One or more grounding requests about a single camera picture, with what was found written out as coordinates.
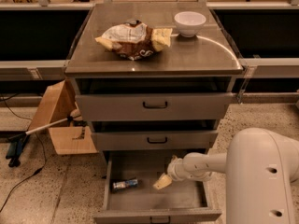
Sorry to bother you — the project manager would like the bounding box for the grey top drawer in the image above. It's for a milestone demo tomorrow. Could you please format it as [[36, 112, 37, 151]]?
[[76, 93, 233, 121]]

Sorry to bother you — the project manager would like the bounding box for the black floor cable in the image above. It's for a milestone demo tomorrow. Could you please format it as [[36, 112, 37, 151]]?
[[0, 93, 48, 213]]

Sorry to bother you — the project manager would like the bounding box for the grey drawer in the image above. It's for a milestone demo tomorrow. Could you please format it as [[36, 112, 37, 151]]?
[[93, 149, 221, 224], [76, 93, 233, 121], [91, 131, 218, 151]]

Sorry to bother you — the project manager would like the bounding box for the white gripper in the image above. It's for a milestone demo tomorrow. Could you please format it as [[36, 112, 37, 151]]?
[[152, 155, 187, 190]]

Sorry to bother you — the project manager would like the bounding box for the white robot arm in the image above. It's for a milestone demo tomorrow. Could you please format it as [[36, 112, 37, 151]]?
[[153, 128, 299, 224]]

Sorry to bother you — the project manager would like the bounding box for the grey bottom drawer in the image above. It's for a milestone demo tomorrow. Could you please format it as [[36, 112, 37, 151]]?
[[93, 149, 221, 224]]

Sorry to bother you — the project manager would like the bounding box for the cardboard box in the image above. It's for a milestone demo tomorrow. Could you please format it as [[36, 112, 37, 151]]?
[[28, 80, 96, 155]]

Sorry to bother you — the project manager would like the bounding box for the red bull can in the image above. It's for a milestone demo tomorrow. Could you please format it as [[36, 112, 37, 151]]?
[[112, 179, 138, 192]]

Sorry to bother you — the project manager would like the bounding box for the reacher grabber tool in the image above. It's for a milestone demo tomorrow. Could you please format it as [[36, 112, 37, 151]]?
[[6, 110, 80, 167]]

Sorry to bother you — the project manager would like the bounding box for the crumpled chip bag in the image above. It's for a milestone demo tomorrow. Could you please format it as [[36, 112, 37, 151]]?
[[95, 21, 173, 61]]

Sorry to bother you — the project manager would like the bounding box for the white bowl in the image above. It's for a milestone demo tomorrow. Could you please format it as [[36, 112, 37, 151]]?
[[174, 11, 206, 37]]

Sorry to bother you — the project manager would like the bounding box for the grey drawer cabinet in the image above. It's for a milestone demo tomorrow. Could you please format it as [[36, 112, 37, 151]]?
[[64, 1, 244, 161]]

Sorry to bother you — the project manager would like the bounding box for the grey middle drawer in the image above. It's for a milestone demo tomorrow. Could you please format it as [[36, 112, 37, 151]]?
[[91, 131, 218, 151]]

